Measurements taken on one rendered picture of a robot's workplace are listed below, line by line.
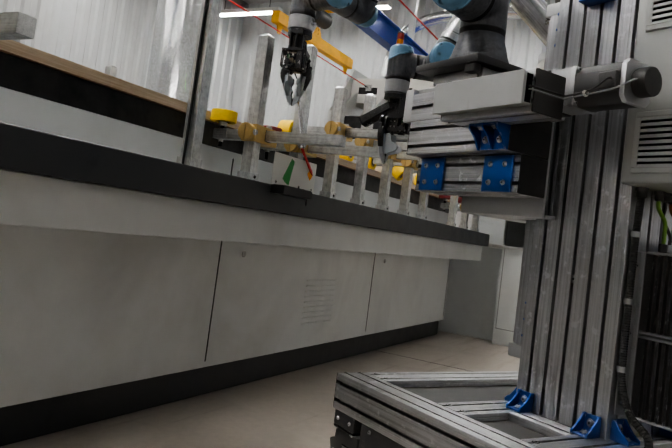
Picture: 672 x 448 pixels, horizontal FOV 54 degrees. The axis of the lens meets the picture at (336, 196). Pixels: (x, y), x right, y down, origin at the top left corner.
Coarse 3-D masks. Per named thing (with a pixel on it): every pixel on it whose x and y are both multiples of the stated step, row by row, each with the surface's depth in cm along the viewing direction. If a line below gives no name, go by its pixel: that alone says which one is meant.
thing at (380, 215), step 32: (0, 128) 114; (0, 160) 115; (32, 160) 120; (64, 160) 127; (96, 160) 134; (128, 160) 141; (160, 160) 150; (160, 192) 151; (192, 192) 161; (224, 192) 172; (256, 192) 186; (320, 192) 231; (352, 224) 244; (384, 224) 271; (416, 224) 304; (448, 224) 364
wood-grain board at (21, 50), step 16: (0, 48) 137; (16, 48) 140; (32, 48) 144; (48, 64) 148; (64, 64) 151; (96, 80) 160; (112, 80) 164; (144, 96) 175; (160, 96) 180; (208, 112) 199
